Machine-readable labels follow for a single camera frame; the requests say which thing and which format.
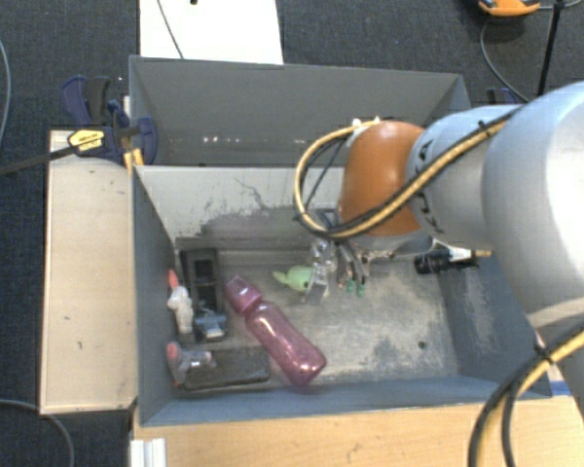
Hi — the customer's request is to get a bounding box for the black cylinder on white bracket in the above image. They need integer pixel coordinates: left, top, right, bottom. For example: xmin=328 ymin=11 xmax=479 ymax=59
xmin=413 ymin=246 xmax=493 ymax=276

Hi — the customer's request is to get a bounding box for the black open box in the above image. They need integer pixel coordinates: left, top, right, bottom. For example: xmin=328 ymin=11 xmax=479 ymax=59
xmin=178 ymin=246 xmax=226 ymax=311

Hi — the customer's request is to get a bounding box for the green toy animal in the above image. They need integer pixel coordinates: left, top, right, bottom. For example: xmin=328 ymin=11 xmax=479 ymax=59
xmin=272 ymin=265 xmax=315 ymax=293

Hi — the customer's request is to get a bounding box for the pale wood board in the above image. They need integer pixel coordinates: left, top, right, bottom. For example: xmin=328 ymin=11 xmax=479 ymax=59
xmin=38 ymin=128 xmax=140 ymax=415

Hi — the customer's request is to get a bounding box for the grey spray bottle red cap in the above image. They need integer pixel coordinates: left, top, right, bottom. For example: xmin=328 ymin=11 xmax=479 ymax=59
xmin=164 ymin=341 xmax=216 ymax=389

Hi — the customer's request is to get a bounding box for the white spray bottle red cap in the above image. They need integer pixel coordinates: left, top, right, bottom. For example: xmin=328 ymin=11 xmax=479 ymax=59
xmin=165 ymin=269 xmax=197 ymax=336

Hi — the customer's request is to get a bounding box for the grey-blue small tool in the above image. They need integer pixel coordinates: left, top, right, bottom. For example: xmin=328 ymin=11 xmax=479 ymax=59
xmin=192 ymin=304 xmax=229 ymax=343

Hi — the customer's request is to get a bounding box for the grey metal bin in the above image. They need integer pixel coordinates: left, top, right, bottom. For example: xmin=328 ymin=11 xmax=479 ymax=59
xmin=128 ymin=54 xmax=554 ymax=428

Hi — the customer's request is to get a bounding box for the purple plastic bottle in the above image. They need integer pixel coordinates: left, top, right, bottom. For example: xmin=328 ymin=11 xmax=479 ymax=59
xmin=222 ymin=274 xmax=329 ymax=389

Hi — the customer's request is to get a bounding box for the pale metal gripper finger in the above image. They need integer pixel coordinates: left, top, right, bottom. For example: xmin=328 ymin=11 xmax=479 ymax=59
xmin=300 ymin=277 xmax=331 ymax=306
xmin=310 ymin=239 xmax=335 ymax=282

